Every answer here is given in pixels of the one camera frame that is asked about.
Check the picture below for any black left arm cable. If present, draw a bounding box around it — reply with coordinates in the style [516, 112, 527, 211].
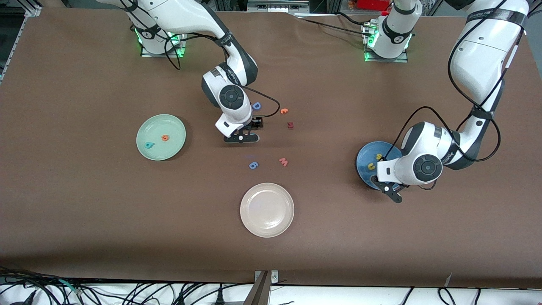
[381, 0, 530, 162]

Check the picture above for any looped black cable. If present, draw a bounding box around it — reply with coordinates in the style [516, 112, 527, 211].
[438, 287, 457, 305]

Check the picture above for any short black table cable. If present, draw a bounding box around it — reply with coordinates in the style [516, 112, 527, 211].
[335, 12, 375, 27]

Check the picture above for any black cable bundle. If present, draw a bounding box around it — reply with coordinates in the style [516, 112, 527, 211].
[0, 266, 254, 305]

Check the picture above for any beige plate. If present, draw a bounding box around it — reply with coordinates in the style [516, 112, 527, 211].
[240, 183, 295, 238]

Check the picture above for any aluminium frame rail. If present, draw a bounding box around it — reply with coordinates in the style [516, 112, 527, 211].
[0, 5, 43, 83]

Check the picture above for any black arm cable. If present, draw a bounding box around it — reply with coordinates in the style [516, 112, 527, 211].
[381, 0, 530, 162]
[119, 0, 281, 119]

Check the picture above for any teal cable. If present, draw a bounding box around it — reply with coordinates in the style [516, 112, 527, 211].
[57, 279, 83, 296]

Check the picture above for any grey metal frame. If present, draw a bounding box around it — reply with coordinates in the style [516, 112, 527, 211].
[247, 0, 310, 13]

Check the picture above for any dark metal post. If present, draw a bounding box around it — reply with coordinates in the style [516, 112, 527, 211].
[243, 271, 271, 305]

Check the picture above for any red box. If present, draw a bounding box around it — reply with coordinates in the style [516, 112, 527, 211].
[358, 0, 390, 11]

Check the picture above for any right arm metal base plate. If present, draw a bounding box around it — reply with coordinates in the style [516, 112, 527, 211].
[141, 32, 187, 58]

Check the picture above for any long black table cable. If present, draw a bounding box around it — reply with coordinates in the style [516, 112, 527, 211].
[296, 17, 372, 36]

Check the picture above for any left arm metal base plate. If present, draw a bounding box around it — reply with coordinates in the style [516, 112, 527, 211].
[363, 23, 409, 63]

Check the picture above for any grey metal bracket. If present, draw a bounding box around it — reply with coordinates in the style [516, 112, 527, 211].
[254, 270, 279, 285]

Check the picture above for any blue plate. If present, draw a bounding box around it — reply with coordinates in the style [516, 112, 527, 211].
[356, 141, 405, 191]

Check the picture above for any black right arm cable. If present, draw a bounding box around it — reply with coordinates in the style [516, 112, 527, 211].
[119, 0, 281, 119]

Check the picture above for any pale green plate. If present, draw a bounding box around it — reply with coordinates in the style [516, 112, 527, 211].
[136, 114, 187, 161]

